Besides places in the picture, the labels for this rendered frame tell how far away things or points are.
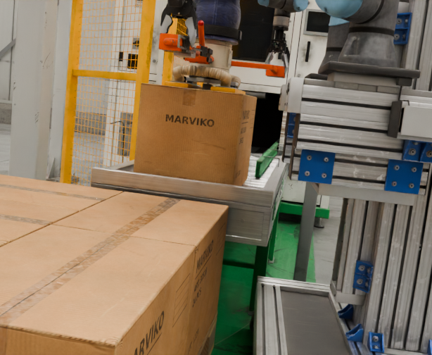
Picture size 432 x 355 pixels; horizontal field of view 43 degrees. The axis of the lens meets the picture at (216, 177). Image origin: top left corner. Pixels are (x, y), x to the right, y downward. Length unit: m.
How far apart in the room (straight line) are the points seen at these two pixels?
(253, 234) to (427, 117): 0.90
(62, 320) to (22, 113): 2.22
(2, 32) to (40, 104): 9.06
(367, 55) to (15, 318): 1.01
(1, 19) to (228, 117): 10.23
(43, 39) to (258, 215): 1.56
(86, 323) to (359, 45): 0.95
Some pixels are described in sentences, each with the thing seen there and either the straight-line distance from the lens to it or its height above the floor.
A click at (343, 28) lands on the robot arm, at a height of 1.20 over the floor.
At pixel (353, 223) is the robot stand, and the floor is 0.59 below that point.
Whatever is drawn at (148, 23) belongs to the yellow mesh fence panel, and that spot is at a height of 1.26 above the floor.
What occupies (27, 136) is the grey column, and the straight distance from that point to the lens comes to 3.05.
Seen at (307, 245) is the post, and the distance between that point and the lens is 2.61.
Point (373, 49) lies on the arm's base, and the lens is 1.45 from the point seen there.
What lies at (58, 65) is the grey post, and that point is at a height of 1.07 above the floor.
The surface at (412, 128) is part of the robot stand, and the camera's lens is 1.35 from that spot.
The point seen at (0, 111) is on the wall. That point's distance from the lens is 11.85.
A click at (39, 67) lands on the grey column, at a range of 3.02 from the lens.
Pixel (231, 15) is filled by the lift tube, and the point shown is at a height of 1.26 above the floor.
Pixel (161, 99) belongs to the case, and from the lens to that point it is 2.12.
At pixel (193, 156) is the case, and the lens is 2.10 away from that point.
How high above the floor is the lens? 0.91
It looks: 8 degrees down
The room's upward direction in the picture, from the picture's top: 6 degrees clockwise
